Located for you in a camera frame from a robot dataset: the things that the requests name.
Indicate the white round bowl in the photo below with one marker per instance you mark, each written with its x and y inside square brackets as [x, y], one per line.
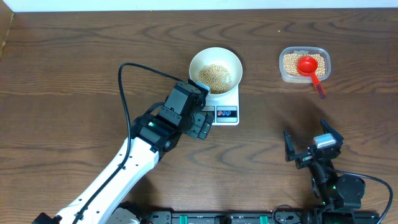
[218, 56]

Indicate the soybeans in container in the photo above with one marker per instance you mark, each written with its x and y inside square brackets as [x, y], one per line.
[290, 63]

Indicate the clear plastic container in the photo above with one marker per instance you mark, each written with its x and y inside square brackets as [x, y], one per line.
[304, 50]

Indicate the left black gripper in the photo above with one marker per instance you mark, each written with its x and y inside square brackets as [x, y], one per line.
[201, 126]

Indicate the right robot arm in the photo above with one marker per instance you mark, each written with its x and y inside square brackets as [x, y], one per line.
[340, 194]

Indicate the soybeans in bowl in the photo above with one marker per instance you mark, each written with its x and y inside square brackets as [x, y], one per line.
[216, 77]

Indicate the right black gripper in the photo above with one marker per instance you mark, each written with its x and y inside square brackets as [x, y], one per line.
[302, 161]

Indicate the white digital kitchen scale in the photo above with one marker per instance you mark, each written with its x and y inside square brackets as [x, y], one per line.
[224, 108]

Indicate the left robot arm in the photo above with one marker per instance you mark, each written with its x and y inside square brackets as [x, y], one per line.
[150, 136]

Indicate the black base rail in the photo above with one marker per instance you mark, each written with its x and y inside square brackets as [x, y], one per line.
[282, 216]

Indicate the red plastic measuring scoop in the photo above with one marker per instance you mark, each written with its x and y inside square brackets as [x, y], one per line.
[307, 66]

